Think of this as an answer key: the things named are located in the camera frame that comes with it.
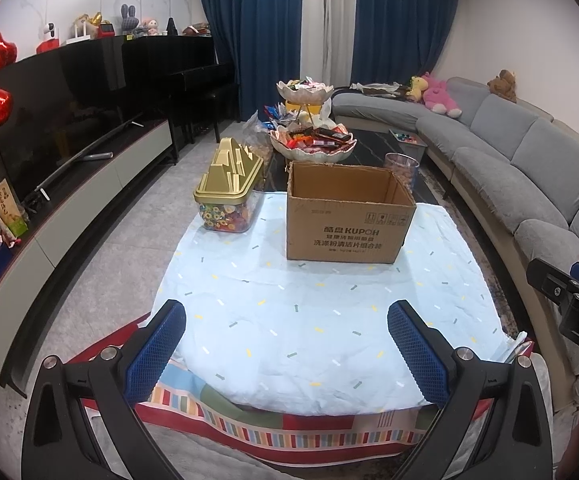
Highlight light blue patterned tablecloth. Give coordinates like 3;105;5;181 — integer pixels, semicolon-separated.
152;190;513;416

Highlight grey television cabinet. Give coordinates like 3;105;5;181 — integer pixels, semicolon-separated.
0;120;175;396

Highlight yellow plush toy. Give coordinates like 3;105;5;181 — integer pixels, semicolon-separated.
407;76;430;103

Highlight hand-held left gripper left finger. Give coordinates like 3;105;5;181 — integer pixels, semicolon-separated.
20;299;188;480

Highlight black piano bench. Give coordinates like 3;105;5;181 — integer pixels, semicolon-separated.
190;85;240;143

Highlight clear bag of peanuts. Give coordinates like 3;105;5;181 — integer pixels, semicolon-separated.
242;112;275;171

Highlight brown plush bear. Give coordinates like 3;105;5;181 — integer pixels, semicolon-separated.
487;69;517;103

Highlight white sheer curtain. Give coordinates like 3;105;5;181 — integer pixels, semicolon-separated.
299;0;363;91

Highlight red white robot toy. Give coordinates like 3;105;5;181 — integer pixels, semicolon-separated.
36;20;63;54

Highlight black television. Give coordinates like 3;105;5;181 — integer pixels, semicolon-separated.
0;37;145;206

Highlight pile of blue snack packets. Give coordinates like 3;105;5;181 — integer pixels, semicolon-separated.
262;102;295;126

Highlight white two-tier shell bowl stand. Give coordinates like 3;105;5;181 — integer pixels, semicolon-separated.
270;79;357;163

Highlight grey rabbit plush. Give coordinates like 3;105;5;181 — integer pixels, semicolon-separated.
120;4;138;36

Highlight clear candy jar gold lid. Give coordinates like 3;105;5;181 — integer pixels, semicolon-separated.
193;137;266;233

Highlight brown cardboard box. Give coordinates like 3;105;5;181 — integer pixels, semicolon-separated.
286;160;417;265

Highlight pink plush toy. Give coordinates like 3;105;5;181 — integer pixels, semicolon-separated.
422;72;463;118

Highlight black upright piano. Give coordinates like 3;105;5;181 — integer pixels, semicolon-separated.
122;35;240;146

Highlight small pile of snack packets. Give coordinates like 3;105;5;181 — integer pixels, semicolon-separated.
280;77;330;92

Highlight gold ornament on white stand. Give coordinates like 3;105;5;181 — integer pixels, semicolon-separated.
66;11;101;43

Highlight grey toy storage bin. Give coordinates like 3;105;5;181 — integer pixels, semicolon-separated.
388;129;427;158

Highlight blue curtain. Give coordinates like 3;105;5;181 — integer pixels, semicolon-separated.
352;0;463;88
197;0;305;121

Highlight large pile of snack packets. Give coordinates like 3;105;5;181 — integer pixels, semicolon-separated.
277;125;355;151

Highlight white plastic bag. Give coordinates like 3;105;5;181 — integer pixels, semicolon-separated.
492;331;535;363

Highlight beige printed packet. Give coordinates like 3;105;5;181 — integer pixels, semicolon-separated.
0;177;28;236

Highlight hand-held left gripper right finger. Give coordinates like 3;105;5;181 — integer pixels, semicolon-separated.
387;300;554;480

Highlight colourful striped mat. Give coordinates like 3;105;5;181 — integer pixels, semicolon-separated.
64;310;535;463

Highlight grey curved sofa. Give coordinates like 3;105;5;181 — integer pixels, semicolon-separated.
329;76;579;411

